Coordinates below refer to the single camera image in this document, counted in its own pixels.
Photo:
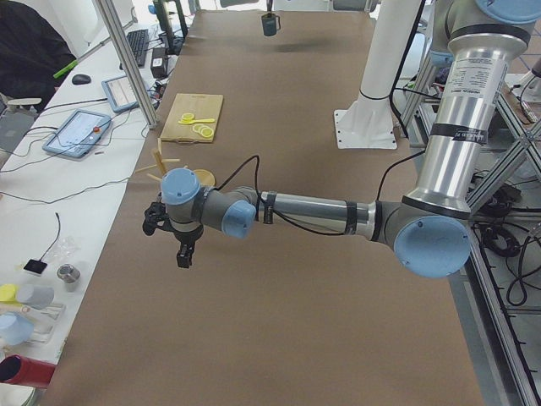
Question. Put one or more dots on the black keyboard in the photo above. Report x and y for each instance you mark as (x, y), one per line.
(138, 42)

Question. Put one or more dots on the person in black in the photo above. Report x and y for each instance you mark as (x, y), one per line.
(32, 51)

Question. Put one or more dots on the light blue cup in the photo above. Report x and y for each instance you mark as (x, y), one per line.
(15, 329)

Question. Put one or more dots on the red cylinder can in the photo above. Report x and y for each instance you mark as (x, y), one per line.
(19, 370)

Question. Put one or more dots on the green marker pen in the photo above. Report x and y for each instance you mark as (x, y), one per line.
(66, 69)

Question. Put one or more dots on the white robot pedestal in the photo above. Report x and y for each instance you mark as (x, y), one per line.
(368, 123)

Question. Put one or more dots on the blue teach pendant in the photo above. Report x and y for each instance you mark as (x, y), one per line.
(81, 131)
(119, 94)

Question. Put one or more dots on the yellow toy knife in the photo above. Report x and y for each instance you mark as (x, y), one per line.
(195, 121)

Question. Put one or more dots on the small metal cup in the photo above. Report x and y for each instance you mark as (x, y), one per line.
(70, 276)

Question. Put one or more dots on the bamboo cutting board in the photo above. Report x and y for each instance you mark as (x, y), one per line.
(202, 106)

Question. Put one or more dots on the lemon slice stack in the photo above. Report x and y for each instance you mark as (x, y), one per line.
(205, 131)

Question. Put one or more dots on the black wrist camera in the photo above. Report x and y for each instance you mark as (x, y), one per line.
(156, 218)

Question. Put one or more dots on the grey plastic cup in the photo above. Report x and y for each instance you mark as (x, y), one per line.
(36, 296)

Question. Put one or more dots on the blue teach pendant near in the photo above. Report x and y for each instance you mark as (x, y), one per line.
(81, 131)

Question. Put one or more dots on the black computer mouse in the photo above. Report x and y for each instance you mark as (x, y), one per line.
(81, 79)

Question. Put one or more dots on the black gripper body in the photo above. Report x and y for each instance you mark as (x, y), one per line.
(186, 238)

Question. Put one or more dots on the blue teach pendant far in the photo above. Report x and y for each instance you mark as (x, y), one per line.
(119, 94)

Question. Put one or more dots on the black square sensor pad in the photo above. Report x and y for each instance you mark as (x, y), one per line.
(34, 266)

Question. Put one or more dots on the lemon slice single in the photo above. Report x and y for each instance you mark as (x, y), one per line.
(187, 117)

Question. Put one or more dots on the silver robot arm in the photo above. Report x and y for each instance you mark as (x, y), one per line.
(426, 228)

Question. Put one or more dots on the yellow plastic cup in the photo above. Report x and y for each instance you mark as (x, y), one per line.
(8, 293)

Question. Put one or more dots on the aluminium frame post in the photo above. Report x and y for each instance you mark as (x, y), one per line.
(124, 52)

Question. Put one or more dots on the dark teal mug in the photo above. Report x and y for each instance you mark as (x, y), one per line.
(271, 24)

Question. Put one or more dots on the black power adapter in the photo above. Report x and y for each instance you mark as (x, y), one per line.
(159, 63)

